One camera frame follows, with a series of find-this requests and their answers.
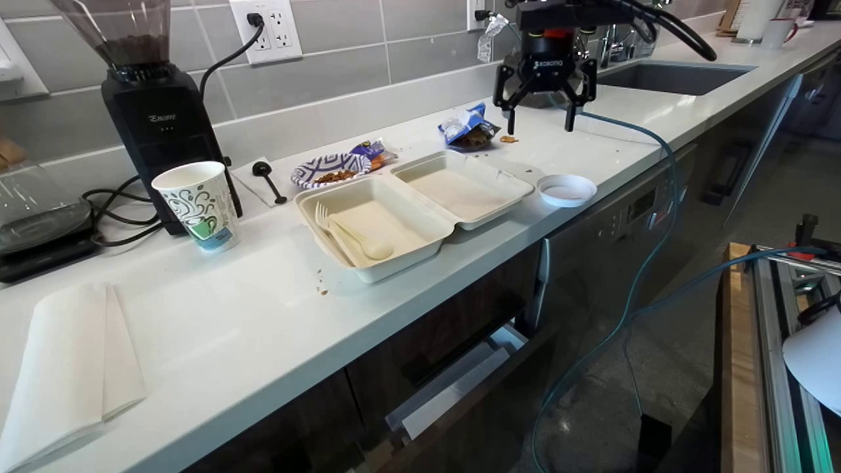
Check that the black countertop appliance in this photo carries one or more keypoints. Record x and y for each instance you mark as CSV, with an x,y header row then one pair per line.
x,y
41,223

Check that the black coffee grinder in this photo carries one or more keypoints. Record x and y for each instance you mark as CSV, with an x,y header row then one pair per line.
x,y
161,113

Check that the white round lamp shade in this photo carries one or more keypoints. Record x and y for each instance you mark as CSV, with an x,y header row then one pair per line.
x,y
818,357

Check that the orange purple snack wrapper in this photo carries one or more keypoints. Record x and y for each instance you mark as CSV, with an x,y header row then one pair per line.
x,y
374,155

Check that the beige takeaway clamshell pack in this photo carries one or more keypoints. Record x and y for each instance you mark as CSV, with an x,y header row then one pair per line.
x,y
457,188

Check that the small brown crumb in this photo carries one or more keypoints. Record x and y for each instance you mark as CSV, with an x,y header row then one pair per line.
x,y
321,284

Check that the dark cabinet drawer front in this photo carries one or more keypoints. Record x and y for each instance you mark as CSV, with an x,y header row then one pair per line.
x,y
422,342

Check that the dark kitchen sink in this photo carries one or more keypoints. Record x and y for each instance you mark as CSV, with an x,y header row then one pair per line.
x,y
673,76

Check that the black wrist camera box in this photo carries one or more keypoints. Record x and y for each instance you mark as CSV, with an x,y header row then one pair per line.
x,y
562,16

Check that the dark dishwasher front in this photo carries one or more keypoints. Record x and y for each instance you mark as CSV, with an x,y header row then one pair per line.
x,y
613,238

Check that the folded white paper towel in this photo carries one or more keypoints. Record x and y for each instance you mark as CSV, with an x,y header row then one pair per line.
x,y
68,369

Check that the printed white paper cup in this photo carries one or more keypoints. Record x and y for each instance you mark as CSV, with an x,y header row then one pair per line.
x,y
200,206

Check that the wooden metal cart frame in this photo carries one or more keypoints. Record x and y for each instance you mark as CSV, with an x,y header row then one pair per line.
x,y
744,369

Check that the blue chip bag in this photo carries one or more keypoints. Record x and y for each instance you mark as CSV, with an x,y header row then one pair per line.
x,y
466,127

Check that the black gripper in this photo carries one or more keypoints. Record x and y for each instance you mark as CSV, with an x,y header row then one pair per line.
x,y
549,67

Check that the purple white snack wrapper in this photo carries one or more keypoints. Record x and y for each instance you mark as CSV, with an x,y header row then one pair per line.
x,y
325,168

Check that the small black scoop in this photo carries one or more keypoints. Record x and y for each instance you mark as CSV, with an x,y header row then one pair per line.
x,y
270,183

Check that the white wall outlet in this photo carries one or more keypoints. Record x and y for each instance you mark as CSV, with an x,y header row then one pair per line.
x,y
266,29

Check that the beige folded napkin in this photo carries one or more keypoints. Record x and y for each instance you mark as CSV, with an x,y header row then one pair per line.
x,y
378,232

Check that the orange chip piece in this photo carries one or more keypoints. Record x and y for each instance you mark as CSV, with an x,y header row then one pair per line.
x,y
512,137

